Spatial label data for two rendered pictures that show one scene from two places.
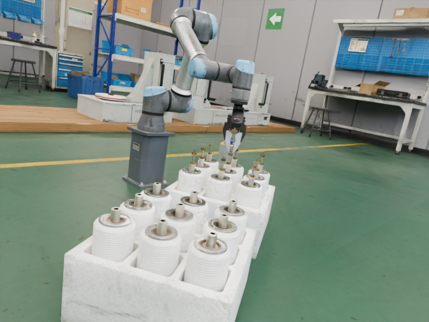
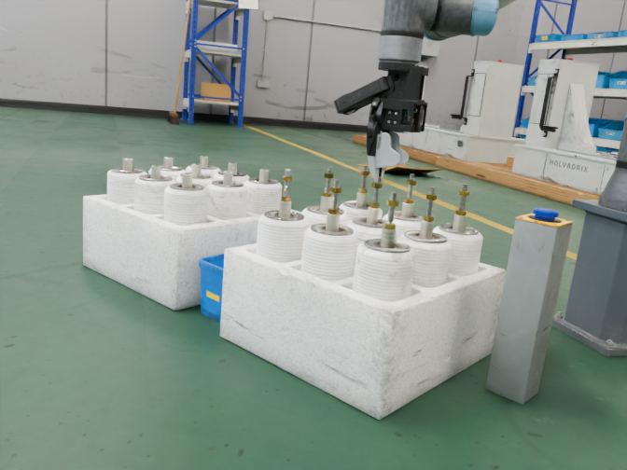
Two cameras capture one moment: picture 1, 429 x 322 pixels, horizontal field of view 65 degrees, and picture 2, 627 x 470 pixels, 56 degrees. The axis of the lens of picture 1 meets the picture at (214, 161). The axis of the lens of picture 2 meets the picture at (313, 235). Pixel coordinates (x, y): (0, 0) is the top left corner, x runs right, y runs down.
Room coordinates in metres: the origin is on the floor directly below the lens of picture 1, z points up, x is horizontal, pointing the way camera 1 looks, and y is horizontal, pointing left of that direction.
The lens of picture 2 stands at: (1.76, -1.08, 0.49)
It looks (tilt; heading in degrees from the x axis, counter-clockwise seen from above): 14 degrees down; 117
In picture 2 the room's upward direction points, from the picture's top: 5 degrees clockwise
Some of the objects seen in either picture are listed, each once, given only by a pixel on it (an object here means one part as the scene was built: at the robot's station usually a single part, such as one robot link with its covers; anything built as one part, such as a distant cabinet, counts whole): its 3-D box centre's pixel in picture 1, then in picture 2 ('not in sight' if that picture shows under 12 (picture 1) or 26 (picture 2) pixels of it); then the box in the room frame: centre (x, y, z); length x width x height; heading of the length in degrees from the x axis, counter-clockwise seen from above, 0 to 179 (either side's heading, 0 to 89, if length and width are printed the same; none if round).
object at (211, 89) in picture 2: not in sight; (215, 92); (-2.54, 4.50, 0.36); 0.31 x 0.25 x 0.20; 47
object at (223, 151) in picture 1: (223, 174); (527, 309); (1.66, -0.06, 0.16); 0.07 x 0.07 x 0.31; 76
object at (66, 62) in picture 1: (64, 71); not in sight; (6.33, 2.99, 0.35); 0.59 x 0.47 x 0.69; 47
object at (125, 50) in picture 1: (117, 48); not in sight; (6.31, 2.04, 0.90); 0.50 x 0.38 x 0.21; 48
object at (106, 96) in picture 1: (110, 96); not in sight; (3.40, 1.13, 0.29); 0.30 x 0.30 x 0.06
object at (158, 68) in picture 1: (128, 82); not in sight; (3.57, 1.01, 0.45); 0.82 x 0.57 x 0.74; 137
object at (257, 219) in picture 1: (221, 207); (362, 302); (1.36, -0.06, 0.09); 0.39 x 0.39 x 0.18; 76
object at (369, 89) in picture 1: (371, 87); not in sight; (5.51, -2.26, 0.87); 0.40 x 0.30 x 0.23; 33
